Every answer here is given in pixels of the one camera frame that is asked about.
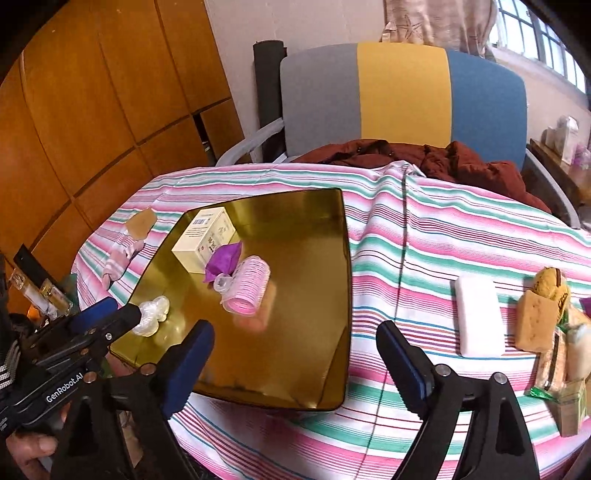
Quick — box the white carton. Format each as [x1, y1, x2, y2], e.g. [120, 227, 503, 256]
[545, 115, 580, 162]

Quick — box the white rectangular case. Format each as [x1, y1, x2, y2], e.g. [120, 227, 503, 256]
[455, 273, 506, 358]

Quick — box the beige sponge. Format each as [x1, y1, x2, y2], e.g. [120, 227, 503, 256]
[514, 291, 561, 352]

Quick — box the window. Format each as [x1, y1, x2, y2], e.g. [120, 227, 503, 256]
[489, 0, 591, 93]

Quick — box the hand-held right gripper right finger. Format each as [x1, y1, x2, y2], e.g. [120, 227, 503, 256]
[376, 320, 541, 480]

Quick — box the striped tablecloth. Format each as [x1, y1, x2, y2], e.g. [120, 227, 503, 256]
[74, 159, 591, 480]

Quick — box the pink hair roller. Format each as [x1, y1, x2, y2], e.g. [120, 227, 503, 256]
[222, 255, 271, 315]

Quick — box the bubble wrap bundle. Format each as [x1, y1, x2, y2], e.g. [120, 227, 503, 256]
[566, 307, 591, 384]

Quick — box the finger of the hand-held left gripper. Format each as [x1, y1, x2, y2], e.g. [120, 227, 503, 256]
[98, 305, 142, 346]
[68, 296, 119, 335]

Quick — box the wooden wardrobe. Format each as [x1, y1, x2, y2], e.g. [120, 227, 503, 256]
[0, 0, 245, 319]

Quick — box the purple cloth pouch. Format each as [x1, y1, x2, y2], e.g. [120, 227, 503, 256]
[204, 243, 242, 283]

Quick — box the beige patterned curtain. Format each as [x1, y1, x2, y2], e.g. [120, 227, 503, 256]
[379, 0, 499, 61]

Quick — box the cream cardboard box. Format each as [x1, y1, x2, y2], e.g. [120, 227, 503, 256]
[172, 207, 238, 274]

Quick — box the green cracker packet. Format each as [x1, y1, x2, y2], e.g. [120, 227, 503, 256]
[524, 318, 589, 438]

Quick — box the pink striped sock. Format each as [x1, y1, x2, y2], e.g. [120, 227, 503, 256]
[100, 237, 146, 291]

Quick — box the clear glass bottle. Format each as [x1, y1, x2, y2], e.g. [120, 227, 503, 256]
[10, 272, 51, 315]
[39, 279, 75, 317]

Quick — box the brown jacket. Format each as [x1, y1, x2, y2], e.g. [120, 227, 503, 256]
[293, 138, 552, 213]

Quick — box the gold metal tray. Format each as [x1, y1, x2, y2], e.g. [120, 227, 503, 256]
[108, 187, 354, 411]

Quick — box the brown cardboard piece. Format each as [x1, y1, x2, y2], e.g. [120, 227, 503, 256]
[126, 208, 158, 241]

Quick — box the wooden side desk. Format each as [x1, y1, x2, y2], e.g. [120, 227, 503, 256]
[529, 138, 591, 208]

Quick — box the person's left hand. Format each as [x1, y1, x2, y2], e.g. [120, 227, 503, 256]
[6, 434, 59, 480]

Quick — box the clear plastic wrap lump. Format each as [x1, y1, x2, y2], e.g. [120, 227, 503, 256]
[131, 296, 171, 337]

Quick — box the grey yellow blue chair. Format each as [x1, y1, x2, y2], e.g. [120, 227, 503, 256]
[217, 41, 583, 229]

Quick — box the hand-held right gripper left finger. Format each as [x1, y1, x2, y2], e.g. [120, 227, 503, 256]
[50, 319, 216, 480]

